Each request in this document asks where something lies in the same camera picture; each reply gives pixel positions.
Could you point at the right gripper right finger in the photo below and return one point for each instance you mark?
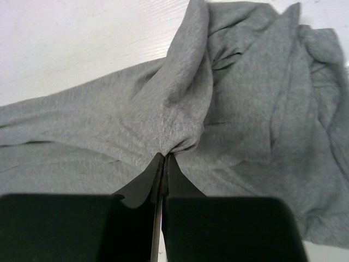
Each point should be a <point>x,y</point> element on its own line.
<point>201,228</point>

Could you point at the grey t shirt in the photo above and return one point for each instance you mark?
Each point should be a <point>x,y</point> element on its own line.
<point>250,101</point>

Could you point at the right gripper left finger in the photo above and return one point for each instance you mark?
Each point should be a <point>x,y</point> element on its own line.
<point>123,226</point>

